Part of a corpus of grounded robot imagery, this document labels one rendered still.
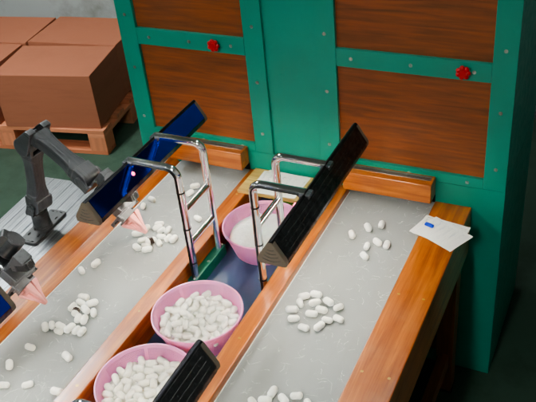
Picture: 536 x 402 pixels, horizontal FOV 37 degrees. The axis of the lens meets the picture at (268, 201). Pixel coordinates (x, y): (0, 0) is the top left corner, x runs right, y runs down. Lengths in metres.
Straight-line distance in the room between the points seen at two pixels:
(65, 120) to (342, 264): 2.61
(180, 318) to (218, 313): 0.11
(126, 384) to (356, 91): 1.14
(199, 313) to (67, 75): 2.48
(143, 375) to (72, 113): 2.69
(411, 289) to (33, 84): 2.92
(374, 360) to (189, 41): 1.26
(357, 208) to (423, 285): 0.46
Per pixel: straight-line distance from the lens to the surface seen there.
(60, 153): 2.58
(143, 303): 2.36
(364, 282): 2.37
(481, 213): 2.65
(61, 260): 2.61
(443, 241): 2.48
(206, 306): 2.35
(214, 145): 2.85
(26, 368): 2.31
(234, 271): 2.55
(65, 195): 3.11
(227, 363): 2.13
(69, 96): 4.60
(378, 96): 2.54
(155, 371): 2.19
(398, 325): 2.20
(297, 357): 2.15
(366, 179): 2.62
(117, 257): 2.60
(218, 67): 2.74
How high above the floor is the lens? 2.28
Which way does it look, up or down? 34 degrees down
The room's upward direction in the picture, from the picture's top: 6 degrees counter-clockwise
